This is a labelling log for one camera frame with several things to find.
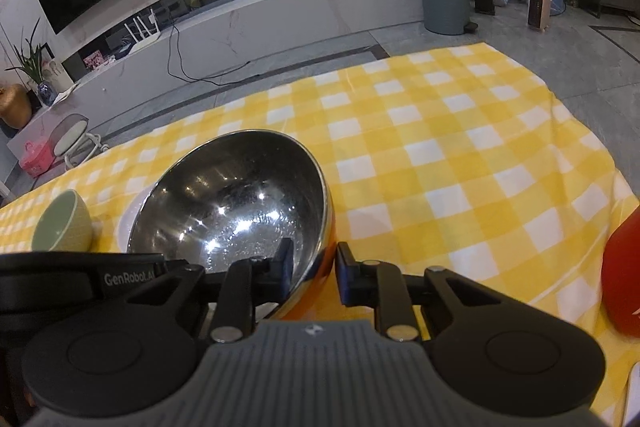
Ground stainless steel bowl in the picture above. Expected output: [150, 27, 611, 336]
[122, 129, 335, 320]

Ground green ceramic bowl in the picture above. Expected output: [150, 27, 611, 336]
[32, 190, 93, 253]

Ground yellow checkered tablecloth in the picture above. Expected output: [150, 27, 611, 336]
[1, 43, 639, 426]

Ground pink basket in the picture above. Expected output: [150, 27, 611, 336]
[18, 140, 55, 179]

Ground round stool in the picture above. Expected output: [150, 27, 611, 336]
[49, 114, 108, 170]

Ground gold vase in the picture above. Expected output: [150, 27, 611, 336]
[0, 83, 32, 130]

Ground red mug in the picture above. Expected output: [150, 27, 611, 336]
[601, 208, 640, 338]

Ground plant in blue vase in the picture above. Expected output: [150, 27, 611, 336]
[10, 20, 58, 107]

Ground white tv cabinet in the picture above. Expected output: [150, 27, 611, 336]
[8, 0, 423, 158]

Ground white router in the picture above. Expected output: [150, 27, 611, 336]
[124, 9, 160, 53]

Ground pink space heater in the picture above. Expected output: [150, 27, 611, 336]
[527, 0, 551, 31]

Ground black power cable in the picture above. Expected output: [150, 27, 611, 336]
[165, 22, 252, 87]

